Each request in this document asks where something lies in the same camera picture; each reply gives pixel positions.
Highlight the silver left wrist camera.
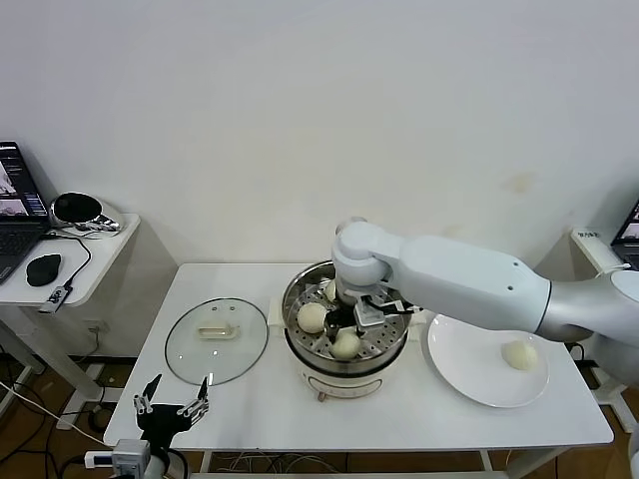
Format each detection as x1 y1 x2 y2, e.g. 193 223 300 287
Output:
83 438 151 473

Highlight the cream electric cooker pot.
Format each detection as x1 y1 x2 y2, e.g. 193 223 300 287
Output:
267 293 426 403

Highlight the grey usb hub with cable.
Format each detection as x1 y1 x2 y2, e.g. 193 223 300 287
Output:
38 233 92 315

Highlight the stainless steel steamer basket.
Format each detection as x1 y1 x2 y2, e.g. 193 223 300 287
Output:
281 258 414 363

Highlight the white side table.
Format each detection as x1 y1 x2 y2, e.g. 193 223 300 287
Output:
0 213 177 418
568 227 639 435

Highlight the black computer mouse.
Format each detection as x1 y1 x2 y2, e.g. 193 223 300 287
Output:
24 252 64 288

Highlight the tangled white floor cable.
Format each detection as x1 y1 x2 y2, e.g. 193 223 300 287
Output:
214 451 348 474

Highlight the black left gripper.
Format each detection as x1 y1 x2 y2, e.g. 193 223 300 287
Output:
132 374 210 450

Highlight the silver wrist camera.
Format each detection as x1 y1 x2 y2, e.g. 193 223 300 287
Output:
352 296 406 329
83 438 151 473

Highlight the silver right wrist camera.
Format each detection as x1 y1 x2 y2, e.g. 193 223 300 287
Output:
352 296 406 329

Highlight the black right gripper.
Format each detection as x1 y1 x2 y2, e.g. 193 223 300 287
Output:
322 297 369 341

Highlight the large white plate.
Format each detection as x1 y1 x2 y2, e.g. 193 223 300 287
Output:
426 311 550 409

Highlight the open black laptop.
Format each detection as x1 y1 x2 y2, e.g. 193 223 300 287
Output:
0 142 53 286
611 199 639 273

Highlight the shiny chrome dome device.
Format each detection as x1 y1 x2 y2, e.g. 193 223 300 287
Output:
48 192 123 235

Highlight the round glass pot lid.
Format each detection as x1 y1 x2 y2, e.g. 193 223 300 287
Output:
164 297 271 388

